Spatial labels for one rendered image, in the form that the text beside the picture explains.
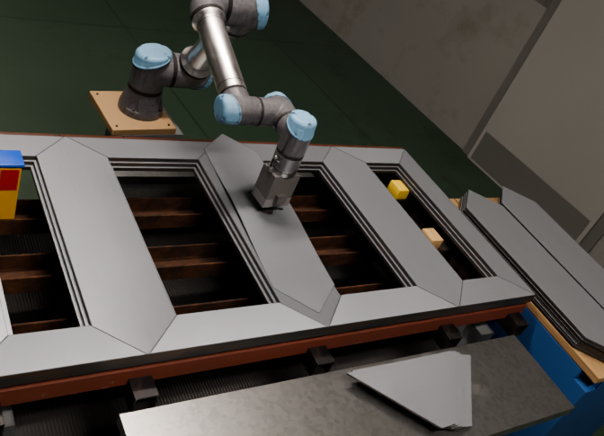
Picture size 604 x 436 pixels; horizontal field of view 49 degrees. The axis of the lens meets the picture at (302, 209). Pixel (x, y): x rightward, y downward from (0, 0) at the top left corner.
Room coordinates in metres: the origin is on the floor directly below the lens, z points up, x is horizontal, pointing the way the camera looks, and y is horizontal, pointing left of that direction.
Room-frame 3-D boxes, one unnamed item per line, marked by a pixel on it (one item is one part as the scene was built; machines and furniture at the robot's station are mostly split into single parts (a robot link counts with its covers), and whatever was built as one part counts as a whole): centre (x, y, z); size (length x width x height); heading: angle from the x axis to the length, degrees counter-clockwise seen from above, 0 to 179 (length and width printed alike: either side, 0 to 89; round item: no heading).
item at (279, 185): (1.51, 0.08, 0.95); 0.10 x 0.09 x 0.16; 47
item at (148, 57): (1.97, 0.65, 0.87); 0.13 x 0.12 x 0.14; 131
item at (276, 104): (1.58, 0.17, 1.11); 0.11 x 0.11 x 0.08; 41
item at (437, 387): (1.22, -0.48, 0.77); 0.45 x 0.20 x 0.04; 132
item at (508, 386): (1.12, -0.37, 0.73); 1.20 x 0.26 x 0.03; 132
